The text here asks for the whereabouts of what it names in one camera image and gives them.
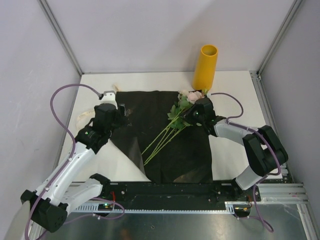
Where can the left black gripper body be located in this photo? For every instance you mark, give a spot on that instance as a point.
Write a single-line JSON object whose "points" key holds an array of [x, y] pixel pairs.
{"points": [[120, 121]]}

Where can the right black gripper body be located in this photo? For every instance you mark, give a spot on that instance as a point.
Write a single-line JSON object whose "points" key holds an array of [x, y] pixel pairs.
{"points": [[192, 116]]}

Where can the cream printed ribbon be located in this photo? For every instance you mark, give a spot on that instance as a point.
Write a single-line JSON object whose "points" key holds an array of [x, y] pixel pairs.
{"points": [[89, 113]]}

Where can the black wrapping paper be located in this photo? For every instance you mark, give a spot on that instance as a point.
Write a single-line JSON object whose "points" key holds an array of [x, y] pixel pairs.
{"points": [[186, 159]]}

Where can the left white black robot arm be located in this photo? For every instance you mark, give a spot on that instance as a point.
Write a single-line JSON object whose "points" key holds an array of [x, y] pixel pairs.
{"points": [[50, 204]]}

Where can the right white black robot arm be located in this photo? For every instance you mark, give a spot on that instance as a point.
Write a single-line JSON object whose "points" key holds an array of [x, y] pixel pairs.
{"points": [[263, 148]]}

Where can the yellow cylindrical vase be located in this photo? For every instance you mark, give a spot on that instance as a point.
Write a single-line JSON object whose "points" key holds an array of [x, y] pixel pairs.
{"points": [[205, 68]]}

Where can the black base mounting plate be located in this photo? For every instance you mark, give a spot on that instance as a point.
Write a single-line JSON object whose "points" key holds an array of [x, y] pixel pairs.
{"points": [[176, 197]]}

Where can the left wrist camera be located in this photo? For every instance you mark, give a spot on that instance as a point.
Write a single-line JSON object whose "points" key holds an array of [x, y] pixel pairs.
{"points": [[108, 97]]}

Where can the grey slotted cable duct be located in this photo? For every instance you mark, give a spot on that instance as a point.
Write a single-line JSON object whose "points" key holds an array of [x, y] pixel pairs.
{"points": [[209, 208]]}

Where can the left aluminium frame post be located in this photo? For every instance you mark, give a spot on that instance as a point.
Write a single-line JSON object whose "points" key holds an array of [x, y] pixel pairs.
{"points": [[57, 29]]}

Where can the aluminium frame post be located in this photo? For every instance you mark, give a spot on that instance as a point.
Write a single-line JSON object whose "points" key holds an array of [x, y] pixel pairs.
{"points": [[57, 29], [284, 27]]}

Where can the right aluminium frame post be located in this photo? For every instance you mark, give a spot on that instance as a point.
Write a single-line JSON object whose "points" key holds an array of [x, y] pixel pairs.
{"points": [[284, 27]]}

